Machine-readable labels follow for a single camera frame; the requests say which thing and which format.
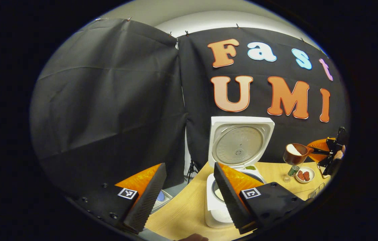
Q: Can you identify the white round plate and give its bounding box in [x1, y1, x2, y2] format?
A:
[295, 166, 315, 183]

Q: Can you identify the black tripod stand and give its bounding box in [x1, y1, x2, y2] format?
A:
[186, 159, 200, 184]

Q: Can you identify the grey floor box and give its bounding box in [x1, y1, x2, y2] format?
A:
[150, 189, 173, 214]

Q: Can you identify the wire chopstick holder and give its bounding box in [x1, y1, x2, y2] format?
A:
[308, 182, 326, 199]

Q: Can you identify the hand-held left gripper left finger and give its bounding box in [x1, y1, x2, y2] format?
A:
[67, 163, 168, 235]

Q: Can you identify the brown wooden spoon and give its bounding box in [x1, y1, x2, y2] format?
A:
[283, 143, 330, 166]

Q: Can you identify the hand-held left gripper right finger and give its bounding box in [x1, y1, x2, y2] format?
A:
[213, 162, 313, 235]

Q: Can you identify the white rice cooker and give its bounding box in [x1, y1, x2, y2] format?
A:
[205, 116, 275, 229]

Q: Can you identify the black backdrop cloth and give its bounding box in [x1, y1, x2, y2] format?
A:
[30, 17, 350, 198]

